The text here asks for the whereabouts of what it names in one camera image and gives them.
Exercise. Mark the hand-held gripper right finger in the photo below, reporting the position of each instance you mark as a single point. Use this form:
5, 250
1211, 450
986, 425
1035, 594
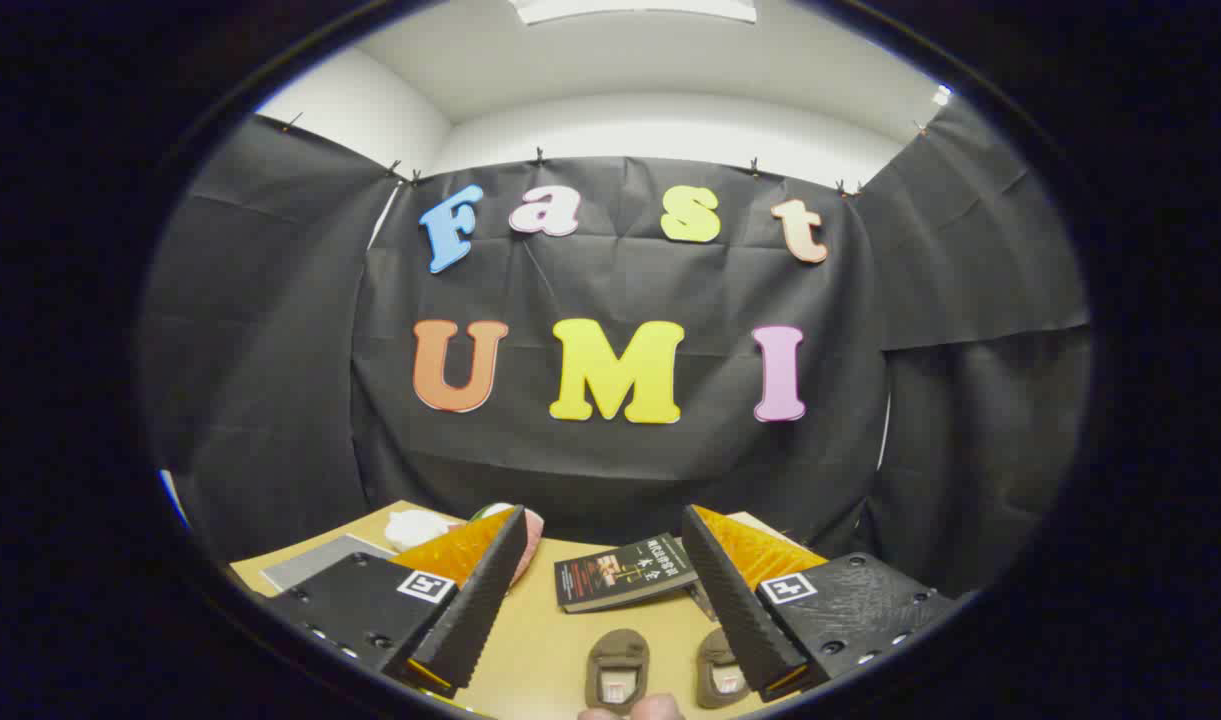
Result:
735, 610

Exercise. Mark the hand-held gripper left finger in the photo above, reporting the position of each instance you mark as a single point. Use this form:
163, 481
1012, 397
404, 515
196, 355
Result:
475, 610

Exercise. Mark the brown fuzzy shoe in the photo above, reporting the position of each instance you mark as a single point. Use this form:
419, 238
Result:
715, 650
615, 650

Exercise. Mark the beige fabric storage box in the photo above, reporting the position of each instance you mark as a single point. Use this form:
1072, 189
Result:
320, 562

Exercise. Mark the watermelon slice plush toy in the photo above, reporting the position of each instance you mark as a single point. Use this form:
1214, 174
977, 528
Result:
532, 540

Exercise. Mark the white plush toy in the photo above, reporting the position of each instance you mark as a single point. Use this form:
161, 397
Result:
415, 528

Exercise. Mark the black book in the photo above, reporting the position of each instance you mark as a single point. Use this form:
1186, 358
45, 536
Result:
625, 572

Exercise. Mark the ceiling light panel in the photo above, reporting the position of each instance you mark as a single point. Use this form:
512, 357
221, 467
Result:
630, 10

